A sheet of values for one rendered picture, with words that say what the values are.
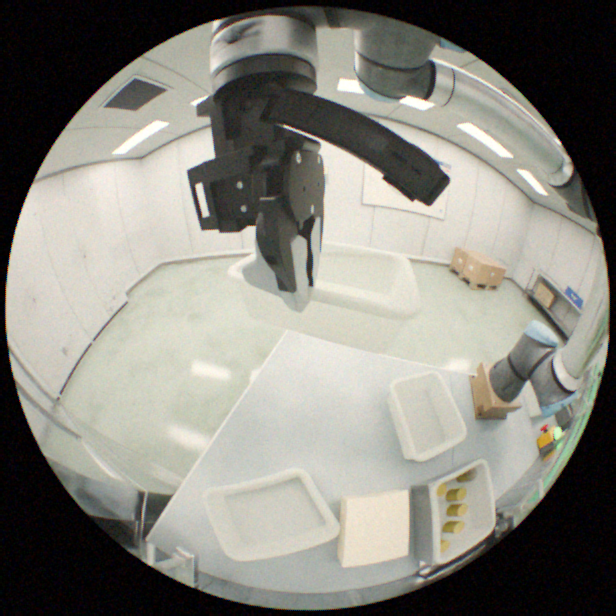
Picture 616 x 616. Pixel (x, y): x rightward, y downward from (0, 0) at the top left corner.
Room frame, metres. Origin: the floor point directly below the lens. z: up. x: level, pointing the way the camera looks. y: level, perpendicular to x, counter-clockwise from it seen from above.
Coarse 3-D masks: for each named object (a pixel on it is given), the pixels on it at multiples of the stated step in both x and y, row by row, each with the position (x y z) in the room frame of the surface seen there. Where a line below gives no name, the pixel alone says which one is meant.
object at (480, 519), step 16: (480, 464) -0.08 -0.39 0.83; (448, 480) -0.08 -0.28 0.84; (480, 480) -0.13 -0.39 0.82; (432, 496) -0.10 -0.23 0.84; (480, 496) -0.18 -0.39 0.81; (432, 512) -0.13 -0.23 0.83; (480, 512) -0.23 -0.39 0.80; (464, 528) -0.26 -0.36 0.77; (480, 528) -0.27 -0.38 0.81; (464, 544) -0.28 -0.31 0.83; (448, 560) -0.29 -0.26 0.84
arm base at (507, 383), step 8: (504, 360) 0.14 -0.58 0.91; (496, 368) 0.14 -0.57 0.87; (504, 368) 0.12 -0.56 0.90; (512, 368) 0.10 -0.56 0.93; (496, 376) 0.12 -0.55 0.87; (504, 376) 0.10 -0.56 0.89; (512, 376) 0.08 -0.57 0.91; (520, 376) 0.06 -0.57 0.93; (496, 384) 0.10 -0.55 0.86; (504, 384) 0.08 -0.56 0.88; (512, 384) 0.06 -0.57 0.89; (520, 384) 0.05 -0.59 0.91; (496, 392) 0.08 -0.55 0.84; (504, 392) 0.06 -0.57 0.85; (512, 392) 0.04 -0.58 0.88; (520, 392) 0.03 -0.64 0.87; (504, 400) 0.04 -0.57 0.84; (512, 400) 0.02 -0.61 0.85
